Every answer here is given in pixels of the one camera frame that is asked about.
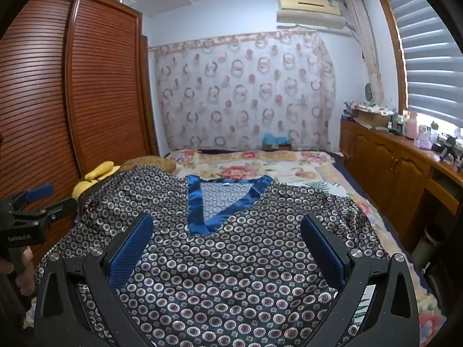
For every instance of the purple bag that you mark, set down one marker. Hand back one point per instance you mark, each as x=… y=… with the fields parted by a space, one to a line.
x=424 y=141

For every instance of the tied floral curtain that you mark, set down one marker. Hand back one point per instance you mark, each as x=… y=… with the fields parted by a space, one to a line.
x=367 y=43

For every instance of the floral bed blanket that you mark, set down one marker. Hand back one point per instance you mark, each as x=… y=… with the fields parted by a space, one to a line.
x=246 y=170

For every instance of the person's left hand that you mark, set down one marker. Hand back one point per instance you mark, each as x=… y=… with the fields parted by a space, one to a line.
x=26 y=274

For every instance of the floral cloth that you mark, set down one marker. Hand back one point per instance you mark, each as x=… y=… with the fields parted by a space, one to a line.
x=372 y=107

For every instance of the pink bottle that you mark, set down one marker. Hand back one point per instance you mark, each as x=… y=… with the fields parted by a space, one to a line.
x=411 y=126

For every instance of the dark blue circle-patterned shirt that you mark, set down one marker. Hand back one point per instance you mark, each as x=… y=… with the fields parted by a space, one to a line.
x=224 y=260

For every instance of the wooden cabinet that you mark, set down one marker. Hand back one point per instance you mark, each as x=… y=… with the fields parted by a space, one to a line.
x=379 y=159

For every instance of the yellow plush toy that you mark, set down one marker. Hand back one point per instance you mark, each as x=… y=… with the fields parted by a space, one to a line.
x=94 y=175

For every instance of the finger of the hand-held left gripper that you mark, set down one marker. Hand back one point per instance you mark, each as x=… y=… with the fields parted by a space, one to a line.
x=58 y=209
x=39 y=191

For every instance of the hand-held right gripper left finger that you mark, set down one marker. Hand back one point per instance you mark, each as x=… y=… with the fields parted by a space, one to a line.
x=132 y=249

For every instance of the wooden louvered wardrobe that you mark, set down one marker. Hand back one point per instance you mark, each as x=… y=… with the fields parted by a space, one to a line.
x=101 y=97

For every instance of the small black tripod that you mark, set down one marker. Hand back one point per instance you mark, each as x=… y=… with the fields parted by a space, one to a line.
x=448 y=148

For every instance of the circle-patterned sheer curtain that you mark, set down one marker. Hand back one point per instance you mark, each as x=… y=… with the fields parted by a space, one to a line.
x=246 y=90

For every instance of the small round fan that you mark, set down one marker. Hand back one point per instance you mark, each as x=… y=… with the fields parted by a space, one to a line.
x=368 y=92

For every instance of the white box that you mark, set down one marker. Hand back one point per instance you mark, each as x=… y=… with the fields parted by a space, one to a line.
x=123 y=0

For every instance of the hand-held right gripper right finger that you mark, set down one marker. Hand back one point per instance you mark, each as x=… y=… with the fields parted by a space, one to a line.
x=322 y=249

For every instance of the cardboard box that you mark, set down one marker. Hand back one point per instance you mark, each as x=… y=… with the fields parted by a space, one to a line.
x=372 y=119

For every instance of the box with blue cloth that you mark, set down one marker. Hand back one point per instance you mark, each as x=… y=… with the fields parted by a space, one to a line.
x=275 y=140

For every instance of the grey waste bin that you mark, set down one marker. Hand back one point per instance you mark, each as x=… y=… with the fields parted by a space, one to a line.
x=430 y=242

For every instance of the grey window blind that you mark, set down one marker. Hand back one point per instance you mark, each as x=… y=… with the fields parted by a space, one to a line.
x=430 y=54

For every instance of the brown furry cushion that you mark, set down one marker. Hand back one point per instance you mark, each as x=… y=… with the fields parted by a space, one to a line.
x=152 y=162

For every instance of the cream wall air conditioner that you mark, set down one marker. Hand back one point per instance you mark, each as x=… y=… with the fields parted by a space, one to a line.
x=309 y=11

